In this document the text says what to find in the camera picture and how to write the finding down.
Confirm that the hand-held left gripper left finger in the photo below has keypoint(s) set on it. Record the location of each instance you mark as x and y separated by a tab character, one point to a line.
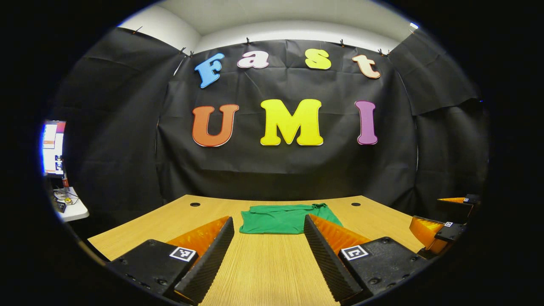
210	259

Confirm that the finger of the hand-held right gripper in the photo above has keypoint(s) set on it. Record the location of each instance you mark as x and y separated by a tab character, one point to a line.
454	209
450	233

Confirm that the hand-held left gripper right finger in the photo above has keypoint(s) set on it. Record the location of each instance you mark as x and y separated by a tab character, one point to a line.
327	259

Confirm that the green T-shirt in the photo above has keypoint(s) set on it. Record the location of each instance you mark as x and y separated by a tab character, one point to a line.
276	219

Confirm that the white side table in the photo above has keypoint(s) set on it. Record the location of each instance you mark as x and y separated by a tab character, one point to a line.
76	210

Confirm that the small red bottle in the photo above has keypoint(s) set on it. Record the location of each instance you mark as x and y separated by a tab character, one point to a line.
65	179

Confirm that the computer monitor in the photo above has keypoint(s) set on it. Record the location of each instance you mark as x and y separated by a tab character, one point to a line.
53	146

